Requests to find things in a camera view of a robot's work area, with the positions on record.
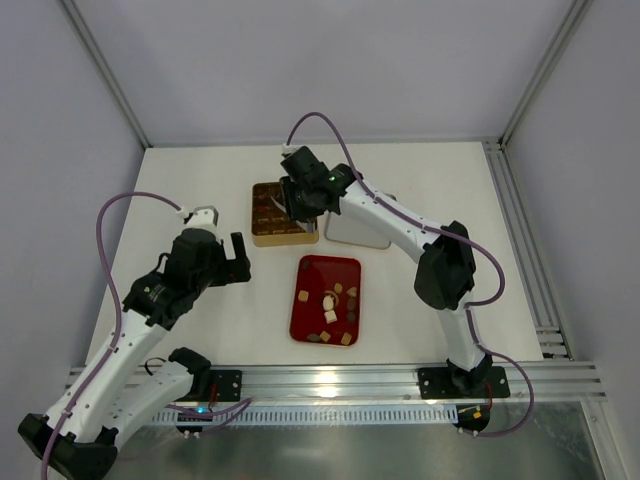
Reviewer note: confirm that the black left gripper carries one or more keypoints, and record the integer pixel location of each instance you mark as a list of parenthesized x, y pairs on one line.
[(226, 263)]

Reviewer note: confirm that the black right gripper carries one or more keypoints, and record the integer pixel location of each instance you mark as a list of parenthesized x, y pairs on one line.
[(295, 201)]

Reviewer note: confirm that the metal tongs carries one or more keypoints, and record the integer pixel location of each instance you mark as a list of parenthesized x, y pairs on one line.
[(307, 226)]

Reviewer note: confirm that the silver tin lid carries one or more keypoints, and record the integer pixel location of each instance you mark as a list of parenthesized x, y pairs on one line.
[(350, 231)]

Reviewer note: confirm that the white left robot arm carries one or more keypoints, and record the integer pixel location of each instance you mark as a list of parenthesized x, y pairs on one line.
[(80, 436)]

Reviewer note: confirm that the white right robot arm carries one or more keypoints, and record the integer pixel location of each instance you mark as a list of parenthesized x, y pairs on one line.
[(445, 263)]

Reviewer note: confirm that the gold chocolate box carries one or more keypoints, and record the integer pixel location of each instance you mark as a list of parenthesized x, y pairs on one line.
[(270, 226)]

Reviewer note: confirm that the white figurine chocolate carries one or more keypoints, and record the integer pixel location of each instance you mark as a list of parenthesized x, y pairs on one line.
[(328, 303)]

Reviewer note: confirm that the cream square chocolate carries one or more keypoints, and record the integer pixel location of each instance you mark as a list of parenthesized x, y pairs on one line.
[(330, 316)]

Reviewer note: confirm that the red rectangular tin tray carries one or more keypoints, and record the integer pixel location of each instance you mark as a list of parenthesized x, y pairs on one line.
[(320, 276)]

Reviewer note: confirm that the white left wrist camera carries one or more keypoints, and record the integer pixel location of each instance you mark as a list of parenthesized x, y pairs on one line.
[(204, 217)]

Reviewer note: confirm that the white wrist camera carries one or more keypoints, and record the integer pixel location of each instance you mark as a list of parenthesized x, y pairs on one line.
[(289, 149), (204, 217)]

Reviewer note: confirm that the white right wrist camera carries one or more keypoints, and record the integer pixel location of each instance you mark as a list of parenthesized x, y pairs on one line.
[(289, 149)]

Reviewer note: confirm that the slotted cable duct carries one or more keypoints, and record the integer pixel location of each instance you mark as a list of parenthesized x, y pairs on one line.
[(321, 415)]

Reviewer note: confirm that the aluminium mounting rail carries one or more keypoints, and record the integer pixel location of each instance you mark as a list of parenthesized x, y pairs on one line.
[(548, 380)]

